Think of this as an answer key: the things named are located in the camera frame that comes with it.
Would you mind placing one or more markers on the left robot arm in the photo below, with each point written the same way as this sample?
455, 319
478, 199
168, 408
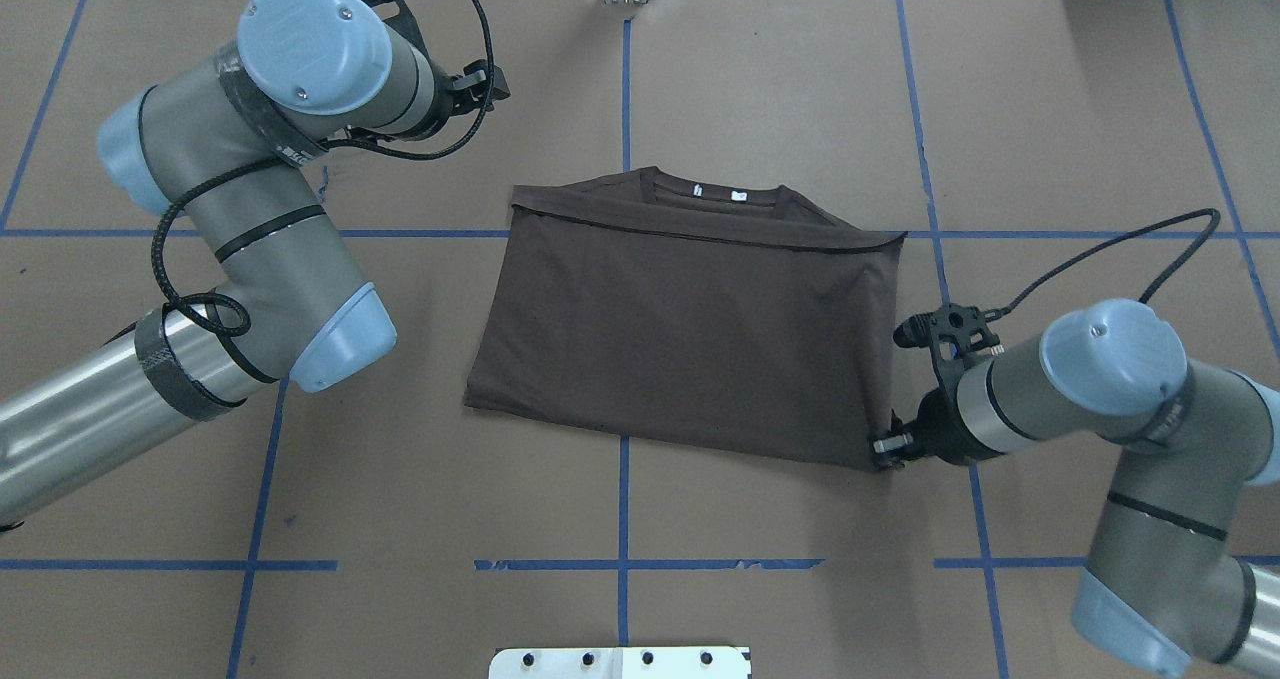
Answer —
258, 286

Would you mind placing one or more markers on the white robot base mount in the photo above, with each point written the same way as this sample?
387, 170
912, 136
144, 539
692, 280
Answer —
694, 661

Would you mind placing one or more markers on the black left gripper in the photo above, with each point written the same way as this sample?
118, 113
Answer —
470, 87

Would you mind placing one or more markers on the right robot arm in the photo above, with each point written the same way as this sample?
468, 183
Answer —
1159, 589

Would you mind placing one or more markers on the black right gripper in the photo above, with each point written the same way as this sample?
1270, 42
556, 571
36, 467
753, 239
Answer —
938, 427

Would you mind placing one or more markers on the dark brown t-shirt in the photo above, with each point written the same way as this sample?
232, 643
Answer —
651, 306

